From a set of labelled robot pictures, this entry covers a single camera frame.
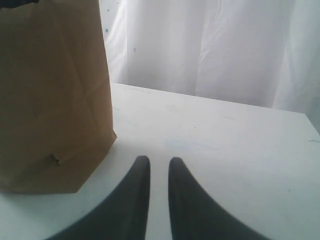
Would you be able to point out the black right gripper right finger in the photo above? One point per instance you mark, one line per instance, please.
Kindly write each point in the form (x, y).
(194, 215)

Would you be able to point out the white backdrop curtain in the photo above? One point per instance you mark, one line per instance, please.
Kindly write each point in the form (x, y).
(258, 52)

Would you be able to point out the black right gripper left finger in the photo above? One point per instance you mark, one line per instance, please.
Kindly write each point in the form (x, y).
(122, 215)

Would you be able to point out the brown paper bag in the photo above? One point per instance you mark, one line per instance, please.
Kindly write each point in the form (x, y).
(56, 114)

